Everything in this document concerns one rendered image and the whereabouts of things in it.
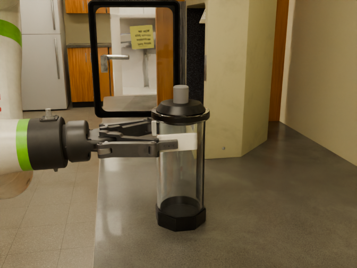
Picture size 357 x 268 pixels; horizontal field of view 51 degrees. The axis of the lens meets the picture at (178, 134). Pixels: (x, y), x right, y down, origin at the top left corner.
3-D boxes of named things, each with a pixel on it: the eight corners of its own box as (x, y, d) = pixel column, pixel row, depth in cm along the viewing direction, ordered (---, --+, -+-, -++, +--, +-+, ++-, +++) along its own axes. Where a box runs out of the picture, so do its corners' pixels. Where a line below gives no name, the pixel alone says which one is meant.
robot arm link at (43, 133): (41, 163, 72) (32, 183, 63) (33, 104, 69) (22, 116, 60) (74, 160, 73) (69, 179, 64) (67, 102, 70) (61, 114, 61)
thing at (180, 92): (199, 114, 75) (200, 81, 73) (210, 126, 66) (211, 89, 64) (153, 116, 73) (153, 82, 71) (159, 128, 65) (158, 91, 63)
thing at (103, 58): (107, 72, 128) (106, 55, 126) (101, 72, 127) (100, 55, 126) (108, 72, 129) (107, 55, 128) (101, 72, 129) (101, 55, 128)
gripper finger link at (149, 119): (103, 149, 69) (100, 147, 70) (153, 136, 75) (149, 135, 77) (101, 128, 68) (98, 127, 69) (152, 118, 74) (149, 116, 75)
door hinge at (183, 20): (184, 115, 137) (184, 1, 125) (185, 116, 134) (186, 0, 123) (179, 115, 136) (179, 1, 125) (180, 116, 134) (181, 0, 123)
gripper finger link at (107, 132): (101, 129, 67) (97, 131, 66) (159, 134, 64) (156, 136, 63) (103, 150, 68) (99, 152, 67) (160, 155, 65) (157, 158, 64)
